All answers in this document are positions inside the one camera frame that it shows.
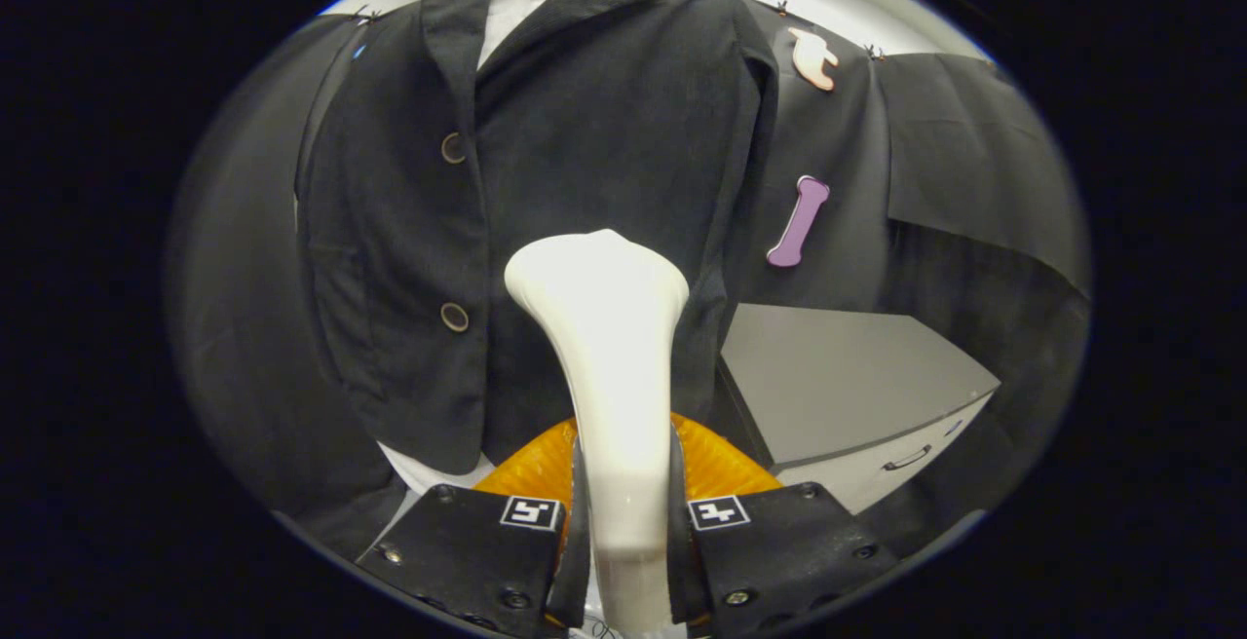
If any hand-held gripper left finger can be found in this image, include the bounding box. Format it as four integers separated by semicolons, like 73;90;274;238
356;417;592;635

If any white garment steamer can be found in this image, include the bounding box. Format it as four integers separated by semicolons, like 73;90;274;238
504;228;691;635

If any black jacket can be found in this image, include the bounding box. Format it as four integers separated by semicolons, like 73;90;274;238
295;0;780;476

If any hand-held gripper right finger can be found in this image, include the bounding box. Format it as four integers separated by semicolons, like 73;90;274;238
667;413;897;635

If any black backdrop cloth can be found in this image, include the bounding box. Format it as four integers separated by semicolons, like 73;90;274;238
166;0;1092;562

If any grey cabinet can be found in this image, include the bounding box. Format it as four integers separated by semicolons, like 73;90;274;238
718;303;1002;515

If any white shirt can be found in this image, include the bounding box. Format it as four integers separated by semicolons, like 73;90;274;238
378;0;610;496

